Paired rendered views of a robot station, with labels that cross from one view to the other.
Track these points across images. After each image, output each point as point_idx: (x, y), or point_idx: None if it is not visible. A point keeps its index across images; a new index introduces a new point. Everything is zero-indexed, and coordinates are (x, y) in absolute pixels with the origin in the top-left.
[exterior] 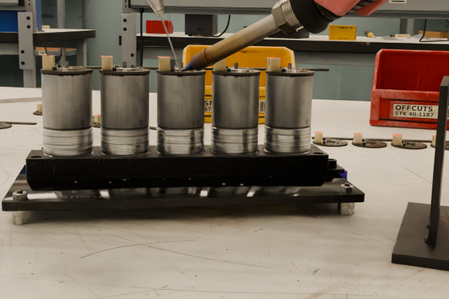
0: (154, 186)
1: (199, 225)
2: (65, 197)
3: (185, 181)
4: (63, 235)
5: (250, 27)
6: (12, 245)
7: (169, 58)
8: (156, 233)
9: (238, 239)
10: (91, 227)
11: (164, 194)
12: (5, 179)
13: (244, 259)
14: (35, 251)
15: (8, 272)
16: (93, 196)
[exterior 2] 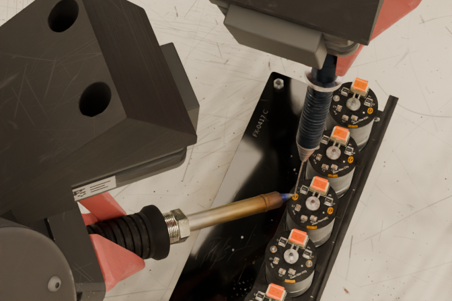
0: (262, 182)
1: (207, 199)
2: (265, 112)
3: (267, 213)
4: (234, 109)
5: (210, 209)
6: (231, 76)
7: (310, 185)
8: (207, 164)
9: (166, 207)
10: (241, 130)
11: (237, 179)
12: (411, 109)
13: (132, 191)
14: (214, 85)
15: (187, 64)
16: (257, 130)
